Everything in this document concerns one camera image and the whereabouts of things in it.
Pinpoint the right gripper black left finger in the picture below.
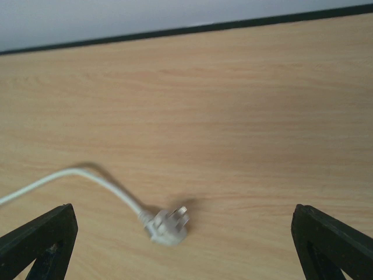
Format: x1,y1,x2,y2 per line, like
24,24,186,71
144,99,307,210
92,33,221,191
1,204,78,279

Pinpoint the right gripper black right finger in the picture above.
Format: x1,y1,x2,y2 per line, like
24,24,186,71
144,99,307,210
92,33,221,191
291,204,372,279

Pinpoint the white power strip cable plug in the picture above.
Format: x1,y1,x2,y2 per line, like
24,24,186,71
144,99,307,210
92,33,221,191
1,167,189,246

